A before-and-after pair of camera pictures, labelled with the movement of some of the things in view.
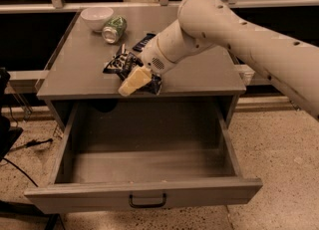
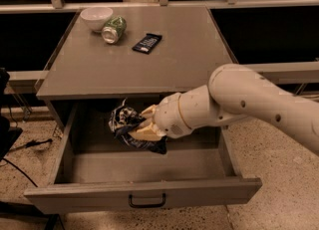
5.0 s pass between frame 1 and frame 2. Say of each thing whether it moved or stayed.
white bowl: stayed
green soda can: stayed
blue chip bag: moved
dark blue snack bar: stayed
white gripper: moved
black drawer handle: stayed
